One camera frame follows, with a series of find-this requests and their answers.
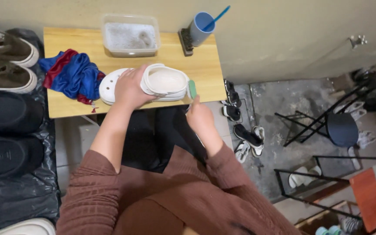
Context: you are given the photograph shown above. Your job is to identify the blue plastic cup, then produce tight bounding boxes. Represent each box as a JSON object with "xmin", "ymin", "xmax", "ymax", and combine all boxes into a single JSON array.
[{"xmin": 189, "ymin": 12, "xmax": 216, "ymax": 47}]

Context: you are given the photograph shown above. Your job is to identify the black slipper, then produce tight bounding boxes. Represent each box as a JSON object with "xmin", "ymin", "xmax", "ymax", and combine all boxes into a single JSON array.
[
  {"xmin": 0, "ymin": 90, "xmax": 45, "ymax": 136},
  {"xmin": 0, "ymin": 136, "xmax": 45, "ymax": 179}
]

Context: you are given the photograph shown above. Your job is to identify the pair of white slippers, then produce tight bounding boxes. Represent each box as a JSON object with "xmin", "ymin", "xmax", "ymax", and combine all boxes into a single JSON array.
[{"xmin": 288, "ymin": 165, "xmax": 322, "ymax": 189}]

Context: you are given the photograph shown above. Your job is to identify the black round stool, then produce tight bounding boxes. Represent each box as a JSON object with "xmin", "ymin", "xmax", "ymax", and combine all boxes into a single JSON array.
[{"xmin": 325, "ymin": 112, "xmax": 359, "ymax": 148}]

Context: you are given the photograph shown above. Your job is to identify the green scrubbing brush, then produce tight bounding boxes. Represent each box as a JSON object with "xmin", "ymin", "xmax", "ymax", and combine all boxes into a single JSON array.
[{"xmin": 186, "ymin": 79, "xmax": 198, "ymax": 100}]

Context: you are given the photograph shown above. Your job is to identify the wooden crate with shoes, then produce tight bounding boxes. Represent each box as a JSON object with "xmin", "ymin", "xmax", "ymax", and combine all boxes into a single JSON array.
[{"xmin": 294, "ymin": 200, "xmax": 376, "ymax": 235}]

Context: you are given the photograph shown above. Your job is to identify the black and white sandal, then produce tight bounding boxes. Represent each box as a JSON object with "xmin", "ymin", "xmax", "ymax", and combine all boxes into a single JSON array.
[{"xmin": 233, "ymin": 123, "xmax": 266, "ymax": 158}]

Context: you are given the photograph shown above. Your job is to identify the clear plastic tub soapy water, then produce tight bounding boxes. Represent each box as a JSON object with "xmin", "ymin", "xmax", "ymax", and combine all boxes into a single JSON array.
[{"xmin": 101, "ymin": 14, "xmax": 161, "ymax": 58}]

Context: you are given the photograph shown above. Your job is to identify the person's right hand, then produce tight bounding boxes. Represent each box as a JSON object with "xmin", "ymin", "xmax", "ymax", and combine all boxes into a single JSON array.
[{"xmin": 186, "ymin": 95, "xmax": 215, "ymax": 139}]

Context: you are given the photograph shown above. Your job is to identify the metal wall hook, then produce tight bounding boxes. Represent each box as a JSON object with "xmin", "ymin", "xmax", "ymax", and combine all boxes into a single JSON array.
[{"xmin": 348, "ymin": 35, "xmax": 369, "ymax": 50}]

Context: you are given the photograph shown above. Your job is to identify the red-brown wooden stool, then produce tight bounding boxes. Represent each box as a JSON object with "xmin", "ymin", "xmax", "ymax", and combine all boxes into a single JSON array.
[{"xmin": 349, "ymin": 168, "xmax": 376, "ymax": 233}]

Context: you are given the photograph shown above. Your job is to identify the blue and red cloth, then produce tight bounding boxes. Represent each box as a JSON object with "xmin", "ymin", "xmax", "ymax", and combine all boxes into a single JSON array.
[{"xmin": 38, "ymin": 49, "xmax": 106, "ymax": 106}]

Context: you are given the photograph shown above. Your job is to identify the brown suede sneaker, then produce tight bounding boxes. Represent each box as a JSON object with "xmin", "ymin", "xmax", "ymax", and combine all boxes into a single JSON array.
[
  {"xmin": 0, "ymin": 22, "xmax": 40, "ymax": 68},
  {"xmin": 0, "ymin": 59, "xmax": 38, "ymax": 94}
]

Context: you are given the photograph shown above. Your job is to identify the black metal shoe rack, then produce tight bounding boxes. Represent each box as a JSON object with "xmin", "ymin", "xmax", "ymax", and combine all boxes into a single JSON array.
[{"xmin": 274, "ymin": 70, "xmax": 376, "ymax": 220}]

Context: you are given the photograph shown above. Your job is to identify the black plastic sheet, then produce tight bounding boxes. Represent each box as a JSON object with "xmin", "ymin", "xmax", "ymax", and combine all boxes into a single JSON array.
[{"xmin": 0, "ymin": 28, "xmax": 61, "ymax": 235}]

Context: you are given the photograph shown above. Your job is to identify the white clog shoe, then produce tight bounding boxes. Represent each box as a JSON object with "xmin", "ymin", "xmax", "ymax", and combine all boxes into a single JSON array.
[
  {"xmin": 99, "ymin": 67, "xmax": 143, "ymax": 106},
  {"xmin": 140, "ymin": 63, "xmax": 191, "ymax": 102}
]

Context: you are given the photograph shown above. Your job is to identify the white strappy sandal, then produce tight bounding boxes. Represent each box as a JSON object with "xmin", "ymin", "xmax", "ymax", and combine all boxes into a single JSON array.
[{"xmin": 234, "ymin": 140, "xmax": 251, "ymax": 164}]

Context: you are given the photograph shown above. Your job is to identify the black and white sneaker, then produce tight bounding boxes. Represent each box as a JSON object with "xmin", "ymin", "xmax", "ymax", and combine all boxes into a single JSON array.
[
  {"xmin": 221, "ymin": 104, "xmax": 242, "ymax": 123},
  {"xmin": 224, "ymin": 79, "xmax": 242, "ymax": 108}
]

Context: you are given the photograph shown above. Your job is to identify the blue toothbrush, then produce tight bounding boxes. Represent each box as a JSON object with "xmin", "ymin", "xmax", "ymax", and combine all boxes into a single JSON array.
[{"xmin": 202, "ymin": 5, "xmax": 231, "ymax": 32}]

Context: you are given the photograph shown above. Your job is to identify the brown knitted sweater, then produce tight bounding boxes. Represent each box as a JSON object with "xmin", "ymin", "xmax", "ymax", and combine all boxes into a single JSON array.
[{"xmin": 56, "ymin": 142, "xmax": 303, "ymax": 235}]

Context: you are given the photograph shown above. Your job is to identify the black scrubbing brush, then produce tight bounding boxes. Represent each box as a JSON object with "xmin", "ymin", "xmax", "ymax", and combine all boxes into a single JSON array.
[{"xmin": 178, "ymin": 28, "xmax": 194, "ymax": 57}]

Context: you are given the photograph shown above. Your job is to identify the black trousers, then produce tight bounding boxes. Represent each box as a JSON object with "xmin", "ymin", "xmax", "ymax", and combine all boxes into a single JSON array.
[{"xmin": 97, "ymin": 105, "xmax": 208, "ymax": 174}]

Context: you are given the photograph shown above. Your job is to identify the person's left hand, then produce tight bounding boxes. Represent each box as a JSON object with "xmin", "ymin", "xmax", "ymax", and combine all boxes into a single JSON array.
[{"xmin": 114, "ymin": 64, "xmax": 158, "ymax": 110}]

